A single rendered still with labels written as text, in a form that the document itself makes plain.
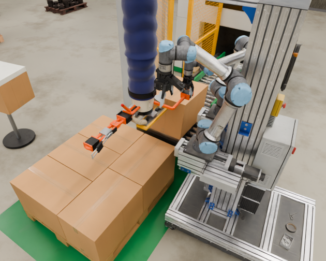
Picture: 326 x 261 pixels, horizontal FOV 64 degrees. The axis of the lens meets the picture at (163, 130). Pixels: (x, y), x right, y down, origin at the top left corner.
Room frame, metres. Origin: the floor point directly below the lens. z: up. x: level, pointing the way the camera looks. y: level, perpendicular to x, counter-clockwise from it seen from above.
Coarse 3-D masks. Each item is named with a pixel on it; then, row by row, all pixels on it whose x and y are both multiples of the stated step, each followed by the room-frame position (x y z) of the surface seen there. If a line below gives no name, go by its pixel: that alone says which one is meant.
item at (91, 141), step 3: (90, 138) 1.29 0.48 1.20; (93, 138) 1.29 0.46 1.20; (96, 138) 1.29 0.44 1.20; (87, 141) 1.26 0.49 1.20; (90, 141) 1.26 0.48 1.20; (93, 141) 1.26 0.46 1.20; (96, 141) 1.26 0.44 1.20; (99, 141) 1.28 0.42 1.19; (84, 144) 1.24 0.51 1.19; (87, 144) 1.23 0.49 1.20; (90, 144) 1.23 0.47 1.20; (93, 144) 1.23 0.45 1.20; (96, 144) 1.25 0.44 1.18; (84, 147) 1.24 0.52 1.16; (90, 147) 1.22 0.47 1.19; (93, 147) 1.22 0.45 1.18; (90, 150) 1.22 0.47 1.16; (93, 150) 1.22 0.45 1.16
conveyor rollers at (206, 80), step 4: (240, 64) 3.94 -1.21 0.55; (236, 68) 3.79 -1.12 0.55; (240, 68) 3.83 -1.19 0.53; (204, 76) 3.55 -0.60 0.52; (208, 76) 3.52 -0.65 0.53; (212, 76) 3.50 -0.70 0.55; (216, 76) 3.55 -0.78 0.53; (200, 80) 3.39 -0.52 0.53; (204, 80) 3.37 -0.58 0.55; (208, 80) 3.42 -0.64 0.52; (212, 80) 3.39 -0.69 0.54; (208, 84) 3.25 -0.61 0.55; (208, 88) 3.15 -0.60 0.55; (208, 92) 3.04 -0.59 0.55; (208, 96) 2.94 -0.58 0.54; (212, 96) 2.93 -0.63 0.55; (208, 100) 2.84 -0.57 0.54; (212, 100) 2.83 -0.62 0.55; (204, 104) 2.76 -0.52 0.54; (208, 104) 2.75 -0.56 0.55; (208, 108) 2.65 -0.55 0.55; (196, 124) 2.33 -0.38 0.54; (192, 128) 2.25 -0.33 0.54; (196, 128) 2.25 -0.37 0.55; (188, 132) 2.18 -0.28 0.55; (192, 132) 2.18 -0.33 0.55; (196, 132) 2.22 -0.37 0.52; (184, 136) 2.11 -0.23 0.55; (188, 140) 2.07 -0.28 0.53
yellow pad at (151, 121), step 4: (156, 108) 1.81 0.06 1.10; (164, 108) 1.85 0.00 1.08; (160, 112) 1.79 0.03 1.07; (164, 112) 1.82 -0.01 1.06; (156, 116) 1.74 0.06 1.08; (160, 116) 1.76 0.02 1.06; (148, 120) 1.67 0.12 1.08; (152, 120) 1.68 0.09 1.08; (156, 120) 1.71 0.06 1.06; (148, 124) 1.62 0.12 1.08; (152, 124) 1.65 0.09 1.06; (144, 128) 1.58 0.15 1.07; (148, 128) 1.59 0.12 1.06
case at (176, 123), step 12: (204, 84) 2.55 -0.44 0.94; (168, 96) 2.17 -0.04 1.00; (180, 96) 2.19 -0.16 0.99; (192, 96) 2.22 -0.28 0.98; (204, 96) 2.48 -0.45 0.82; (180, 108) 2.04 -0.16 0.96; (192, 108) 2.20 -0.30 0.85; (168, 120) 2.07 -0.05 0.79; (180, 120) 2.01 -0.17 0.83; (192, 120) 2.24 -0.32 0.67; (168, 132) 2.05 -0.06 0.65; (180, 132) 1.99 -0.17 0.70
